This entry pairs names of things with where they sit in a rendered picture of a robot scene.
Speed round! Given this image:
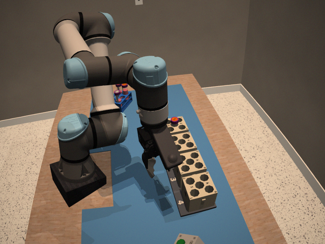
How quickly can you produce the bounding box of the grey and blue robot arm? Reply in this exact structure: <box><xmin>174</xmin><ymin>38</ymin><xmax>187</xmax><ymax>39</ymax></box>
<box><xmin>53</xmin><ymin>12</ymin><xmax>183</xmax><ymax>184</ymax></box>

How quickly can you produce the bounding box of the tan bucket adapter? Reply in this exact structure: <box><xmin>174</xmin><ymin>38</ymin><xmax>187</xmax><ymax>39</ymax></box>
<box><xmin>167</xmin><ymin>116</ymin><xmax>189</xmax><ymax>135</ymax></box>
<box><xmin>174</xmin><ymin>150</ymin><xmax>207</xmax><ymax>188</ymax></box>
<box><xmin>172</xmin><ymin>132</ymin><xmax>197</xmax><ymax>154</ymax></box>
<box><xmin>182</xmin><ymin>172</ymin><xmax>218</xmax><ymax>212</ymax></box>

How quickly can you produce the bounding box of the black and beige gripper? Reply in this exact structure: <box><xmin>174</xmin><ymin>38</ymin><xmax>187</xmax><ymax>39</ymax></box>
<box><xmin>137</xmin><ymin>118</ymin><xmax>168</xmax><ymax>178</ymax></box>

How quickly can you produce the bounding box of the dark blue tube rack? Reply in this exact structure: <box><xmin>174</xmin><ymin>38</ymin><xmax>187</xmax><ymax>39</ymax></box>
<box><xmin>114</xmin><ymin>92</ymin><xmax>132</xmax><ymax>112</ymax></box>

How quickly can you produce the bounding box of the clear graduated tube with yellow liquid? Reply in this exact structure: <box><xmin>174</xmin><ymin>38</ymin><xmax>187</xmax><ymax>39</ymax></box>
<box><xmin>171</xmin><ymin>117</ymin><xmax>179</xmax><ymax>127</ymax></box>

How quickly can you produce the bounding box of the blue bench mat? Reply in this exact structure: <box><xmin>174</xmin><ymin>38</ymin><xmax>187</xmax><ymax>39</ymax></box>
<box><xmin>81</xmin><ymin>84</ymin><xmax>255</xmax><ymax>244</ymax></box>

